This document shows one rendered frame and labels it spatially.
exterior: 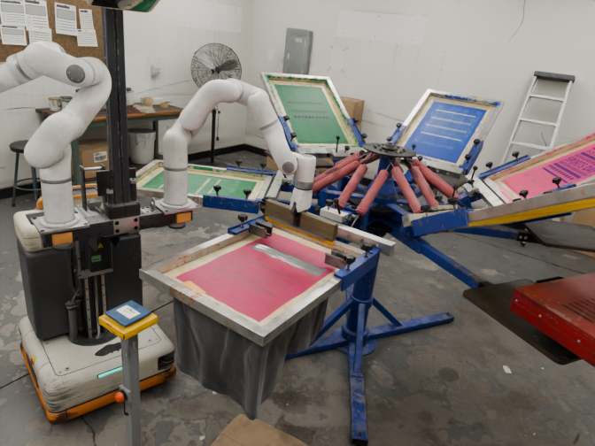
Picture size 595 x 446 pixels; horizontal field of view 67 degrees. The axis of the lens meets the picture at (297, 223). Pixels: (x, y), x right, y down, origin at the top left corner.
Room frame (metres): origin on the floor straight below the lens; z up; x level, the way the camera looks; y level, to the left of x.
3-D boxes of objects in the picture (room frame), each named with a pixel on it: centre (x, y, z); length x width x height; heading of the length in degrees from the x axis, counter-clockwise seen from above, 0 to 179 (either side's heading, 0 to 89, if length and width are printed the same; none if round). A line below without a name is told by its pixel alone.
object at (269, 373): (1.45, -0.05, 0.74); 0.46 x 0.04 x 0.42; 148
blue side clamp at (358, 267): (1.67, -0.26, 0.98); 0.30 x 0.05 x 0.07; 148
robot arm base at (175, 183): (1.76, 0.52, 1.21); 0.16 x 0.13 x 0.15; 42
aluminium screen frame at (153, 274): (1.61, 0.10, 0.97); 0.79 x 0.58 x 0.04; 148
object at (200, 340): (1.36, 0.25, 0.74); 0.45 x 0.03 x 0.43; 58
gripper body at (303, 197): (1.78, -0.01, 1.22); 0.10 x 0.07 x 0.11; 148
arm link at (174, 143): (1.75, 0.51, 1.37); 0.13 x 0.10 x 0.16; 4
